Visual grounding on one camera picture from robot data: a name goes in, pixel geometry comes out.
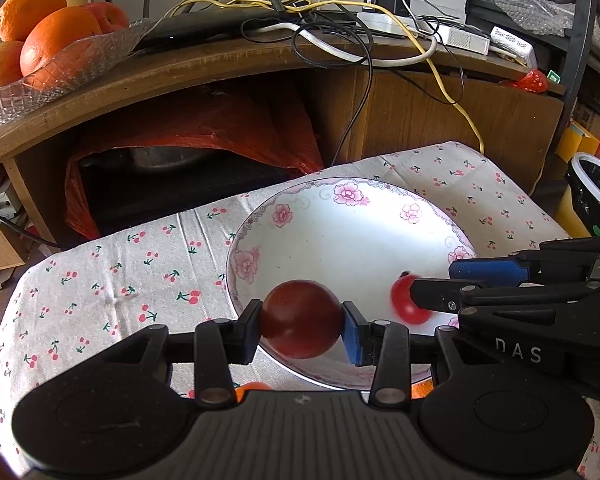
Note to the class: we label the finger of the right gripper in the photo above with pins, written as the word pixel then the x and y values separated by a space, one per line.
pixel 450 295
pixel 510 271

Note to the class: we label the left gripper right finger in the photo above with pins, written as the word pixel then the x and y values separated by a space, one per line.
pixel 384 345

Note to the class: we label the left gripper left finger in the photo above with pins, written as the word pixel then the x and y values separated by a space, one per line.
pixel 219 343

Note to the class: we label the small red tomato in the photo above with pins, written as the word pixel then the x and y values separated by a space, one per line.
pixel 402 302

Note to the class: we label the small orange mandarin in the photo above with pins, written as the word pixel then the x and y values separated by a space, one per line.
pixel 422 389
pixel 242 390

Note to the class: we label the dark red large tomato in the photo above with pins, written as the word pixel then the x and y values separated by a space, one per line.
pixel 301 319

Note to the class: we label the yellow trash bin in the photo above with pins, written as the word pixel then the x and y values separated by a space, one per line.
pixel 567 218

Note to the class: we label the black bin liner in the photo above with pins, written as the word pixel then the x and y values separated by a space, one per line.
pixel 583 178

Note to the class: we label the white floral ceramic bowl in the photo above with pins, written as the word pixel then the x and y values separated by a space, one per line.
pixel 355 236

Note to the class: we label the cherry print tablecloth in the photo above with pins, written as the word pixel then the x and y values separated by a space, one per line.
pixel 80 302

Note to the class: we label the red crumpled wrapper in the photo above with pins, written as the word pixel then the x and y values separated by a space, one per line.
pixel 534 82

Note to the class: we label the white label box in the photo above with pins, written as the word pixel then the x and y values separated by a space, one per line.
pixel 514 45

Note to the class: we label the red plastic bag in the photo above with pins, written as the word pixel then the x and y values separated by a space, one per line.
pixel 273 131

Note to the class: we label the wooden tv cabinet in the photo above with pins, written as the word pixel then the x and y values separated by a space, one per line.
pixel 354 114

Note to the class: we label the white power strip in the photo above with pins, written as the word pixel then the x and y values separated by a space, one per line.
pixel 448 35

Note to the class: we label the black metal shelf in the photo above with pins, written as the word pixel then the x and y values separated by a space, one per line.
pixel 570 26

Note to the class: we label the black power adapter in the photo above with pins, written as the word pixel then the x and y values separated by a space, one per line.
pixel 398 7

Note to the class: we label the glass fruit dish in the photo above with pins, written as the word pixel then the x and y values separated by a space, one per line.
pixel 76 65

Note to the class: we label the black wifi router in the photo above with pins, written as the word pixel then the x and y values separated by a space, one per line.
pixel 193 21

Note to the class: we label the red apple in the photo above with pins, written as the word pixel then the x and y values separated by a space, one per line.
pixel 110 17

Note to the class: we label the large orange front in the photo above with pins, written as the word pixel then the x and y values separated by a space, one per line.
pixel 55 32

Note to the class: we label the large orange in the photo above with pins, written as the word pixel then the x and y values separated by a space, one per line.
pixel 55 32
pixel 19 17

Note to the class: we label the yellow apple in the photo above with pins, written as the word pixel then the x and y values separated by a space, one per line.
pixel 10 61

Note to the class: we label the large orange top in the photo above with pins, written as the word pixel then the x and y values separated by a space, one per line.
pixel 19 17

